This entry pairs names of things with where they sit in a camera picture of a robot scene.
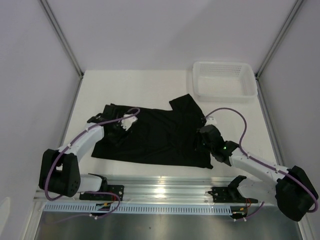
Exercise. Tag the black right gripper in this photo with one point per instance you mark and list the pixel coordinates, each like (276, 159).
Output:
(197, 144)

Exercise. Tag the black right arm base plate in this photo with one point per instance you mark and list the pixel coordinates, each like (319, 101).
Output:
(222, 194)

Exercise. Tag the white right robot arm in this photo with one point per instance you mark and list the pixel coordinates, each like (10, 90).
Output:
(289, 189)

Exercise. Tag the black t-shirt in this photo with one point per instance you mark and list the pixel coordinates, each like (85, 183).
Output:
(158, 137)

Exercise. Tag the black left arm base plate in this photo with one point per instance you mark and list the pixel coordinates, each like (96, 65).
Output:
(115, 189)

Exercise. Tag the white perforated plastic basket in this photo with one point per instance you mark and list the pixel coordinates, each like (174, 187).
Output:
(224, 82)

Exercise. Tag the grey aluminium frame post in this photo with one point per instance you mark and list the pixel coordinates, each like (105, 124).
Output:
(280, 36)

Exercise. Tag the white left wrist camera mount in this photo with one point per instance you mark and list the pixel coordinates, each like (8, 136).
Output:
(127, 121)

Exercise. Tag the grey slotted cable duct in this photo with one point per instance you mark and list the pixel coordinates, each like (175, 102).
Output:
(131, 208)

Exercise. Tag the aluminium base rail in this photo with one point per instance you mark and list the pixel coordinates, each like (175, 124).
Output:
(168, 190)

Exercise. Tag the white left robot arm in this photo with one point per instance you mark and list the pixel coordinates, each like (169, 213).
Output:
(60, 173)

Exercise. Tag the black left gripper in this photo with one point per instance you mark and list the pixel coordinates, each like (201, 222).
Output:
(114, 140)

